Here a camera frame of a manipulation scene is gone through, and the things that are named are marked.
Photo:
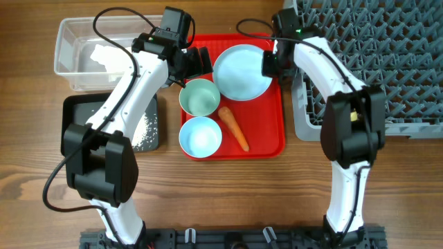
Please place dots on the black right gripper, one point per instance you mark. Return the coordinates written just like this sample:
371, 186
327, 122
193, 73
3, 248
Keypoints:
268, 69

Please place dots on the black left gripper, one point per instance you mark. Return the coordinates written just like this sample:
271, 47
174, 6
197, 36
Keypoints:
197, 68

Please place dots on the large light blue plate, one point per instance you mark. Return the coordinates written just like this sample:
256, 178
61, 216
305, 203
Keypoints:
238, 73

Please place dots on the white tissue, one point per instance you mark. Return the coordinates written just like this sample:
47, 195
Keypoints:
113, 59

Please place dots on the green bowl with rice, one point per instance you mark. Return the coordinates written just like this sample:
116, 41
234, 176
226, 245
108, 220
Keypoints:
200, 97

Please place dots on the orange carrot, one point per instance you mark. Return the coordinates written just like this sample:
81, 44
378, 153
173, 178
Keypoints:
227, 117

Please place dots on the small light blue bowl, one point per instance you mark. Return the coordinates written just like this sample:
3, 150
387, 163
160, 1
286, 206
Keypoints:
200, 137

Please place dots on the yellow plastic cup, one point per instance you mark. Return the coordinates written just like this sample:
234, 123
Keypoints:
354, 116

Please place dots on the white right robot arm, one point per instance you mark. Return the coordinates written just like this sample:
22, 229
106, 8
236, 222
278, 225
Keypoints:
353, 128

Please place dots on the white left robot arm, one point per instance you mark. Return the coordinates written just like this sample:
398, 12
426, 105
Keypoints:
99, 158

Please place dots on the clear plastic waste bin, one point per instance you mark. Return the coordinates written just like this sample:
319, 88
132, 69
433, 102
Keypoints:
76, 41

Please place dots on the grey dishwasher rack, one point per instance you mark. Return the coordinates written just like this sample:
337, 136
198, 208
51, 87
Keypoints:
394, 44

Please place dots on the red plastic tray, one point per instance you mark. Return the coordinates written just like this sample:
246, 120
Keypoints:
261, 119

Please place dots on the pile of white rice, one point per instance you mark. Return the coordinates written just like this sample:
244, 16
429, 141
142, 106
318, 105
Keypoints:
146, 135

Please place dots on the black rectangular tray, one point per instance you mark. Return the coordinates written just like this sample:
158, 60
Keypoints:
77, 109

